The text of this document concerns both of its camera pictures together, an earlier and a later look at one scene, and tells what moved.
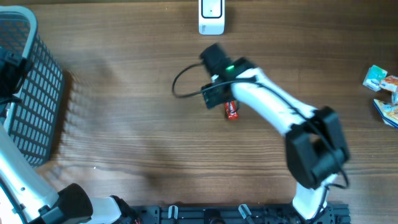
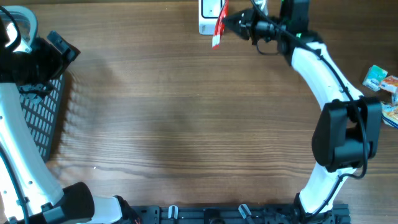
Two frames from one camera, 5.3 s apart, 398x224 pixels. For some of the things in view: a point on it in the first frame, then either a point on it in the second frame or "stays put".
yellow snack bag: [388, 112] stays put
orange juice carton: [390, 83] stays put
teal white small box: [375, 74] stays put
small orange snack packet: [394, 98] stays put
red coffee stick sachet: [232, 112] → [220, 25]
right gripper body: [212, 95] → [265, 28]
